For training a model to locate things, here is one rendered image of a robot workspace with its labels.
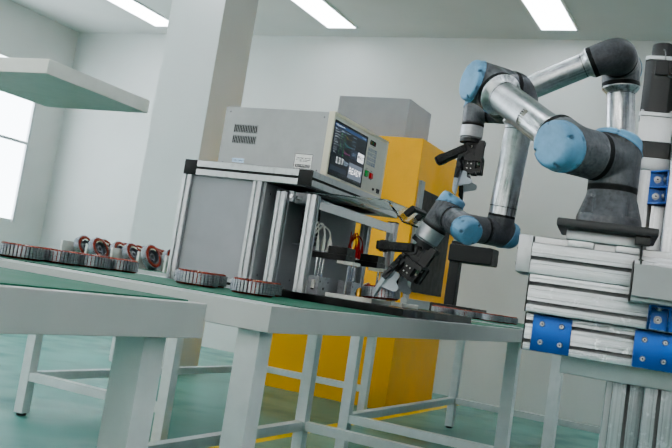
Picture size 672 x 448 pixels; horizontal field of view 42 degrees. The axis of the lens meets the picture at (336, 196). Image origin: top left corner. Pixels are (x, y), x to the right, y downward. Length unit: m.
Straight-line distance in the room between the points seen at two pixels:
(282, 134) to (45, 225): 8.12
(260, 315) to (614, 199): 0.92
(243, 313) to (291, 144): 1.12
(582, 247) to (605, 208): 0.10
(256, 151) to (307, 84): 6.32
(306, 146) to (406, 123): 4.10
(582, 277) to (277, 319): 0.79
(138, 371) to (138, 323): 0.10
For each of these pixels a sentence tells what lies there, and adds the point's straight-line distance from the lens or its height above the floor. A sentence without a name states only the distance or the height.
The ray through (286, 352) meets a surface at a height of 0.27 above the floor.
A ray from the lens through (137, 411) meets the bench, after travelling 1.27.
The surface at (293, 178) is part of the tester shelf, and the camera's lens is 2.52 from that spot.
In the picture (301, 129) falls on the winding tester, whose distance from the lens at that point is 2.70.
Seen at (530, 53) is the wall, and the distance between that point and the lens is 8.34.
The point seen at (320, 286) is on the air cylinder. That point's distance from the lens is 2.66.
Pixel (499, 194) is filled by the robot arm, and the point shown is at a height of 1.12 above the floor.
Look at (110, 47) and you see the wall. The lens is 10.65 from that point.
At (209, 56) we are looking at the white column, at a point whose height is 2.37.
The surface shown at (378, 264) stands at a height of 0.89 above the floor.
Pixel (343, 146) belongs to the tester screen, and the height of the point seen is 1.23.
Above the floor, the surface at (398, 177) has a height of 1.65.
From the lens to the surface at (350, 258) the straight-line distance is 2.65.
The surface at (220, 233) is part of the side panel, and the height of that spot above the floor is 0.90.
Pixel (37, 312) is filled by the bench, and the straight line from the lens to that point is 1.03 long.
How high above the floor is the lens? 0.80
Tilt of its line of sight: 6 degrees up
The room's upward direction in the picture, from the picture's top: 9 degrees clockwise
